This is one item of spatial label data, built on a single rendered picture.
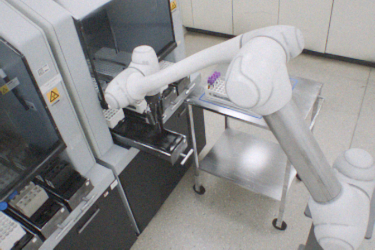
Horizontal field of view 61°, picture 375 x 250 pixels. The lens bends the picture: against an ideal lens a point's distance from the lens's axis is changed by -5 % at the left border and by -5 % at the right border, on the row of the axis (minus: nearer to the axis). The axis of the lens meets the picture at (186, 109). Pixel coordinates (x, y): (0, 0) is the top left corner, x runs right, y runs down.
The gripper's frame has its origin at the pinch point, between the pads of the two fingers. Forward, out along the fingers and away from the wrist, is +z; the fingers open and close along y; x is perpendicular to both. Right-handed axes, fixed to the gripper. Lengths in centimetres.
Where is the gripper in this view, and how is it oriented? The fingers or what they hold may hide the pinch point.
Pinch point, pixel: (158, 125)
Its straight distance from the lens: 158.6
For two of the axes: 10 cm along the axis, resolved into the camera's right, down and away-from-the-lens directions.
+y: -5.0, 6.0, -6.2
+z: 1.0, 7.6, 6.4
